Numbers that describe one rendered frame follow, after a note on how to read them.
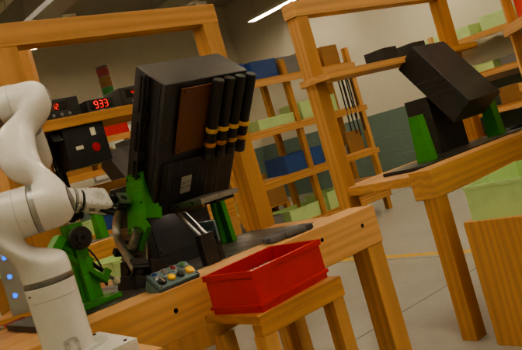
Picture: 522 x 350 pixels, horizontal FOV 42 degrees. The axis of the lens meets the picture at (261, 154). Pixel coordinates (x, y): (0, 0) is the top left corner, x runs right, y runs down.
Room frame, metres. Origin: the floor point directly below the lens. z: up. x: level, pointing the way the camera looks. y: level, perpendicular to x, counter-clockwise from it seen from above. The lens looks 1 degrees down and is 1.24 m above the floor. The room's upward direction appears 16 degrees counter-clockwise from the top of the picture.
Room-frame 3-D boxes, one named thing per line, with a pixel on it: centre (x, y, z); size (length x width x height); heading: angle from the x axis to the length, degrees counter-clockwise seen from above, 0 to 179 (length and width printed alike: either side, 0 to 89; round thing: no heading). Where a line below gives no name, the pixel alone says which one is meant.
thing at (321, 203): (8.45, -0.40, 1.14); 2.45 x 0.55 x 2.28; 129
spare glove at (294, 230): (2.49, -0.01, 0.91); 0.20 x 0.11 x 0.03; 120
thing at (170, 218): (2.67, 0.43, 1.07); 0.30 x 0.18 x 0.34; 130
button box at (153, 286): (2.14, 0.38, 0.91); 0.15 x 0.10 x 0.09; 130
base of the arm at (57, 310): (1.65, 0.57, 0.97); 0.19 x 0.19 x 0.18
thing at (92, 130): (2.58, 0.64, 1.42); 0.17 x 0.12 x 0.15; 130
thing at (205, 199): (2.47, 0.30, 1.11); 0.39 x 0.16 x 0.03; 40
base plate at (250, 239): (2.49, 0.42, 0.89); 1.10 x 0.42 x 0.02; 130
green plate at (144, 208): (2.40, 0.44, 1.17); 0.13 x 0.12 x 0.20; 130
